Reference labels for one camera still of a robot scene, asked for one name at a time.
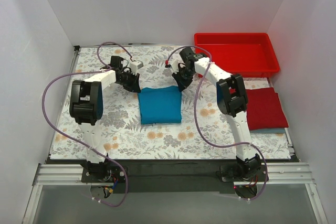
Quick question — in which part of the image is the aluminium front rail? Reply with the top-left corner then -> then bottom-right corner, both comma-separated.
34,161 -> 314,185

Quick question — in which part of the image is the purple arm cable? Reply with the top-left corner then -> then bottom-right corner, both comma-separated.
165,45 -> 269,202
41,41 -> 137,207

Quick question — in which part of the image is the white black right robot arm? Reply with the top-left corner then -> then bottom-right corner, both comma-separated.
165,46 -> 265,181

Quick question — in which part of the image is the teal blue t shirt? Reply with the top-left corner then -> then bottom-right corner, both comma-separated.
138,86 -> 182,125

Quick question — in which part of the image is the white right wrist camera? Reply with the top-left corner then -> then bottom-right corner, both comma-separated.
165,59 -> 179,73

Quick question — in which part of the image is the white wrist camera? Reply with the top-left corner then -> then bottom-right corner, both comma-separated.
165,59 -> 179,73
129,60 -> 144,76

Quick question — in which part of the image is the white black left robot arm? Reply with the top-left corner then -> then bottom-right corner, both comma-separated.
69,56 -> 143,182

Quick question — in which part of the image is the red plastic tray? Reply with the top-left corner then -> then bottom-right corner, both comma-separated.
194,33 -> 280,78

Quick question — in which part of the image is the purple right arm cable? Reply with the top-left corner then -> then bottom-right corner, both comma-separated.
165,45 -> 269,202

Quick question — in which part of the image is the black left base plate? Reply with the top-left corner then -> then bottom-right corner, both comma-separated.
81,166 -> 128,183

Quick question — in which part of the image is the folded red t shirt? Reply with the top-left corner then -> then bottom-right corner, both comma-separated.
246,87 -> 288,131

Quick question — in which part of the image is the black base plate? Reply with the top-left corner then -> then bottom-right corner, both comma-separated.
219,164 -> 266,182
81,166 -> 128,183

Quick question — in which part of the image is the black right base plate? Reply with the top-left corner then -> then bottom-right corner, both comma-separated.
219,164 -> 266,182

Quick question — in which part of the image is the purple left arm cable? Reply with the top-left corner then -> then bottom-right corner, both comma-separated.
41,41 -> 137,207

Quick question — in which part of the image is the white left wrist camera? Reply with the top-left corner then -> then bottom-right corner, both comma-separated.
129,60 -> 144,76

